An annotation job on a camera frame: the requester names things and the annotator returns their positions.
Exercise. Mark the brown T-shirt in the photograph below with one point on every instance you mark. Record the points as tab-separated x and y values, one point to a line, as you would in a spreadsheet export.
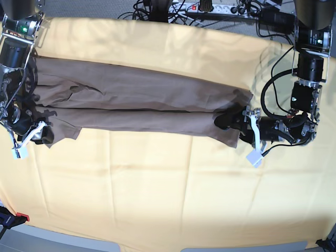
72	95

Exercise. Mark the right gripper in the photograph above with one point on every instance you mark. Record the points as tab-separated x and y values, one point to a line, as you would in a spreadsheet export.
22	123

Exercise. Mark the white power strip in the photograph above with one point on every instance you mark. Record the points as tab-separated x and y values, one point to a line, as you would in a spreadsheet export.
218	11

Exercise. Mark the red black clamp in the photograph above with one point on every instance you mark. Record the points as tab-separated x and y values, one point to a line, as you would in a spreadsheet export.
8	220

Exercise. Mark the black corner clamp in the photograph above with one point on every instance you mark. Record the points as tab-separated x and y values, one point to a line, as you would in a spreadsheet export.
327	244

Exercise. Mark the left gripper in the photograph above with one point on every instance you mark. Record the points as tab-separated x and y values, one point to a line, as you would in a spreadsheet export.
271	130

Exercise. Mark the black power adapter box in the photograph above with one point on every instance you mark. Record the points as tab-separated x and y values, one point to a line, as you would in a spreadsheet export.
277	19

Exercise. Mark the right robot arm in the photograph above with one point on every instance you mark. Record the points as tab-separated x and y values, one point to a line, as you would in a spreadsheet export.
21	21

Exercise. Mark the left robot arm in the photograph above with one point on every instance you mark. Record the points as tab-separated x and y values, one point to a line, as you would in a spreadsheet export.
313	39

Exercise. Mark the yellow table cloth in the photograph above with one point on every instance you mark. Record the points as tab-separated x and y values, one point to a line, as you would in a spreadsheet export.
167	192

